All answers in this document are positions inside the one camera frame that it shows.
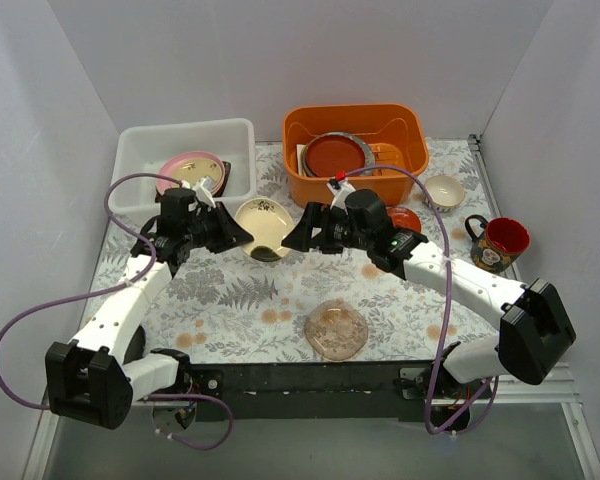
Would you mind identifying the cream plate with dark patch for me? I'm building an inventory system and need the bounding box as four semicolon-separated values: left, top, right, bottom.
235;198;294;262

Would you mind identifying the black square floral plate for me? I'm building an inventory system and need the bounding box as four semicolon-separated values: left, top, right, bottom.
214;161;232;197

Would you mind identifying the pink round plate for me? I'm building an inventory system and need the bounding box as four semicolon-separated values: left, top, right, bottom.
158;151;223;180

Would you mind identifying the black round plate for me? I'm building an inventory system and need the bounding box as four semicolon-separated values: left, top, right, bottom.
123;326;146;365

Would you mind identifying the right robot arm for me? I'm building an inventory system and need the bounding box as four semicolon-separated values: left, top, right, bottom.
282;202;576;398

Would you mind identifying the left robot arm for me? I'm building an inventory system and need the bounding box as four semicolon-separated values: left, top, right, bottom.
45;181;253;429

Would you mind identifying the red plate in orange bin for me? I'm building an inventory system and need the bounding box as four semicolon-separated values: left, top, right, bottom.
300;132;376;177

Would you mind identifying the orange plastic bin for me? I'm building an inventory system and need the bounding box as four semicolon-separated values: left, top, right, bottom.
282;103;429;207

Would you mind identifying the small red saucer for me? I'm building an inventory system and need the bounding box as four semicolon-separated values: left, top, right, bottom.
387;206;422;233

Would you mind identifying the floral table mat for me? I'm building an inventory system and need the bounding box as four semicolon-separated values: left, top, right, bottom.
92;138;497;363

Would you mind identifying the white patterned bowl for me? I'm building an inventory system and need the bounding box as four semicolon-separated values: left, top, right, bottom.
424;175;466;213

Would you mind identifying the pink glass square plate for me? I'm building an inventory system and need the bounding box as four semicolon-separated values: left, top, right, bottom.
304;299;369;362

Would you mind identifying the black skull mug red inside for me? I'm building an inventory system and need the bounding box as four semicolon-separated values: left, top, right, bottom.
464;214;531;274

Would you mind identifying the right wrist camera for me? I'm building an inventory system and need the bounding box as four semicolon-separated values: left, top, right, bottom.
345;189;391;234

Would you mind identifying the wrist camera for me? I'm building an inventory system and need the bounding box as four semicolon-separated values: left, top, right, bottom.
345;189;391;234
158;187;197;225

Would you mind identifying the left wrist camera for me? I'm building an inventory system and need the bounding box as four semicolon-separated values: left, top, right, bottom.
158;187;197;225

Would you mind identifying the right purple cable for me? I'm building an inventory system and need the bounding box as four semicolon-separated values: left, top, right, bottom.
327;164;499;436

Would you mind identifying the purple cable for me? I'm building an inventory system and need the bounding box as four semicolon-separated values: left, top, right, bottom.
327;164;499;436
0;171;234;451

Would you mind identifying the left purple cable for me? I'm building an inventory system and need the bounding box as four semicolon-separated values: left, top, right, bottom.
0;171;234;451

